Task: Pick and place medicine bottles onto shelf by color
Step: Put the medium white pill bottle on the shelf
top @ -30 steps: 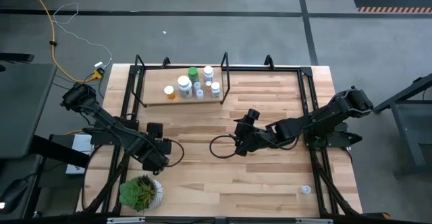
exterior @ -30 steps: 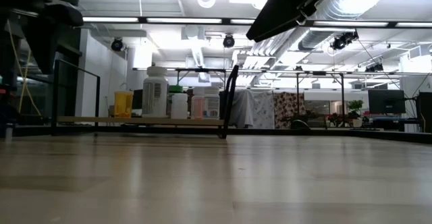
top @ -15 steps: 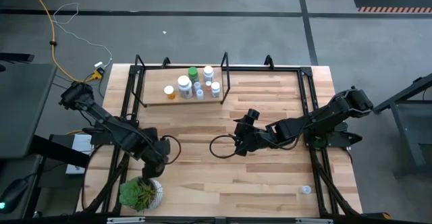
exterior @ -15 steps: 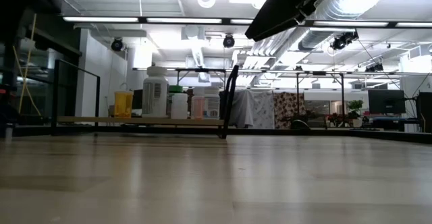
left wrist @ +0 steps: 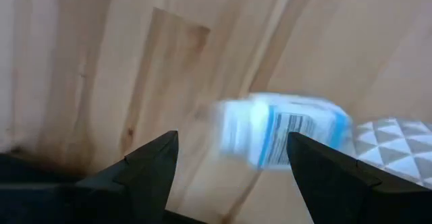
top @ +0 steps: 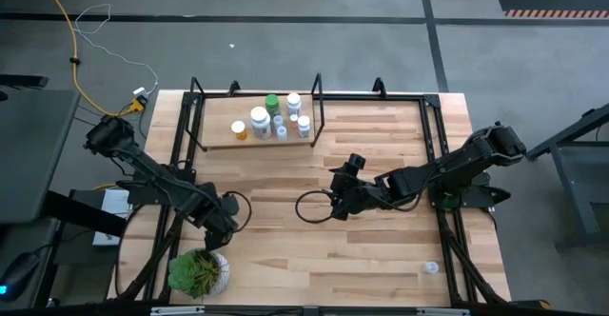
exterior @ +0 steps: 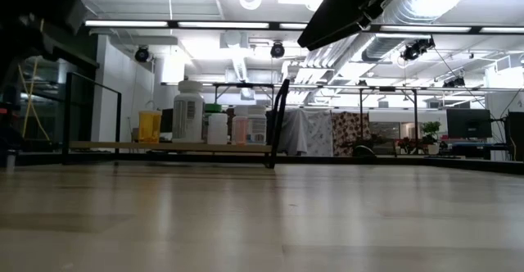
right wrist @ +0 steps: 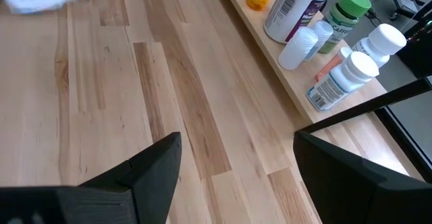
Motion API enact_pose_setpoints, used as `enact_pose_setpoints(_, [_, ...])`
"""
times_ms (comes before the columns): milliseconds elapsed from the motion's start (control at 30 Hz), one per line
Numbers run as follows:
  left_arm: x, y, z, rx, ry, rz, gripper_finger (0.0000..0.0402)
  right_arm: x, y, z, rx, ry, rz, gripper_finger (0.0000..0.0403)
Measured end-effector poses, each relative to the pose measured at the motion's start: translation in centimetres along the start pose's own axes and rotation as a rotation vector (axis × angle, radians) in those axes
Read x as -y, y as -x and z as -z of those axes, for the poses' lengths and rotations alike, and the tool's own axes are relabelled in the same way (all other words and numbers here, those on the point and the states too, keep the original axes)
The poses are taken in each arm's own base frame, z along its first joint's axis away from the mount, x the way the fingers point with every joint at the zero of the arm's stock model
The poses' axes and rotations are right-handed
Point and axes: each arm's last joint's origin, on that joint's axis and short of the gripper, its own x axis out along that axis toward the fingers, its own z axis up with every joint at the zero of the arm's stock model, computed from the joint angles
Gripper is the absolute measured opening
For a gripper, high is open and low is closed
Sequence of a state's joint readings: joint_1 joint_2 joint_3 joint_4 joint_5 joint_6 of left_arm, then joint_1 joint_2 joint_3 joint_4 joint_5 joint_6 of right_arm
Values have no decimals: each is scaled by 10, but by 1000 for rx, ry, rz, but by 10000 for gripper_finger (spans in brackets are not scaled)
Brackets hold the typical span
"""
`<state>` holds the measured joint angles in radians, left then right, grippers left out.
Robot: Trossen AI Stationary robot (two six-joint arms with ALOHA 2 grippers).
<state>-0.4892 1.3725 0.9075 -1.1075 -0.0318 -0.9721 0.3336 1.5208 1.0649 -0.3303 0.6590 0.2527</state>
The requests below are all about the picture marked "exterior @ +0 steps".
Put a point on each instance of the white bottle with barcode label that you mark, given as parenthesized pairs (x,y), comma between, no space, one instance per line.
(257,126)

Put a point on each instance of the black metal table frame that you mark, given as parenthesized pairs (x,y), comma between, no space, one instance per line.
(243,85)
(415,116)

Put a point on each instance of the small yellow medicine bottle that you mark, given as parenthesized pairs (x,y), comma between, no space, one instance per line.
(149,126)

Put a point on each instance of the wooden shelf with black frame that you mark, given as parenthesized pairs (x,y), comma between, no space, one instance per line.
(123,146)

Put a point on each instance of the black spotlight cluster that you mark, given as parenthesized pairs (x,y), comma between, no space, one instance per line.
(454,82)
(417,48)

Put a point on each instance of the red flowers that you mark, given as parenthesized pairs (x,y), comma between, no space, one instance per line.
(406,145)

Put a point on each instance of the white draped cloth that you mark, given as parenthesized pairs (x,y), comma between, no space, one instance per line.
(305,132)

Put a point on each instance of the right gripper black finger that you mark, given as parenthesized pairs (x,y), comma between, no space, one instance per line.
(335,14)

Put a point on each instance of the green-capped medicine bottle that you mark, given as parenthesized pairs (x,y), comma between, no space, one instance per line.
(213,108)

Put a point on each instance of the white-capped white medicine bottle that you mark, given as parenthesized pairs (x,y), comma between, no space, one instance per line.
(240,111)

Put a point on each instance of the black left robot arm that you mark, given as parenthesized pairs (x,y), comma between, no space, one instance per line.
(32,10)

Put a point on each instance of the large white medicine bottle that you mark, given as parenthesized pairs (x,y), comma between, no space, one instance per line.
(188,112)

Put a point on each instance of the small translucent white bottle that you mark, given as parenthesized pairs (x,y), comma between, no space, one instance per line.
(218,129)

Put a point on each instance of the long black light bar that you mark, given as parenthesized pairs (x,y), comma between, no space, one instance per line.
(273,25)

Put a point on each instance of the small orange bottle white cap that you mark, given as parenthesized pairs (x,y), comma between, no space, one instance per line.
(240,130)

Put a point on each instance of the small potted green plant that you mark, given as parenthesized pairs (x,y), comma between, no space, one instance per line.
(430,130)

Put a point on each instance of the black computer monitor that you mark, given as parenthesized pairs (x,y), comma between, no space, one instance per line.
(167,120)
(468,123)
(516,134)

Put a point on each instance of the black round ceiling camera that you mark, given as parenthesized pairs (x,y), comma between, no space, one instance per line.
(277,50)
(142,54)

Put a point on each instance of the floral patterned cloth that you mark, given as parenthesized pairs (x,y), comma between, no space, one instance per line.
(348,132)

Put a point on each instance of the silver ventilation duct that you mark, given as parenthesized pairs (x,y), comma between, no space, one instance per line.
(380,47)

